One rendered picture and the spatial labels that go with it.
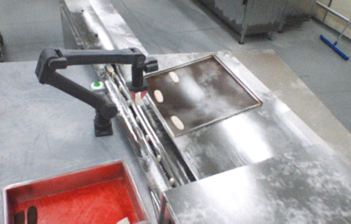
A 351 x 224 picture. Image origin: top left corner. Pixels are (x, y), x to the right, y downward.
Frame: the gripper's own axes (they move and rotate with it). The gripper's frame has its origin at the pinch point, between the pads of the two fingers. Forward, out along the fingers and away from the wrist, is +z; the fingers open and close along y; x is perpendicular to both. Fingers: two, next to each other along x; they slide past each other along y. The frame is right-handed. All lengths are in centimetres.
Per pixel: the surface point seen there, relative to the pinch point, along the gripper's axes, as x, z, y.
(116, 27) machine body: 105, 14, 20
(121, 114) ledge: 0.2, 8.1, -8.6
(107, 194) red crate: -42, 11, -28
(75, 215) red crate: -47, 10, -42
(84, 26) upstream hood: 90, 3, -6
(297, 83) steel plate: 0, 18, 109
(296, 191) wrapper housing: -93, -35, 11
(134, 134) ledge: -15.6, 8.1, -7.5
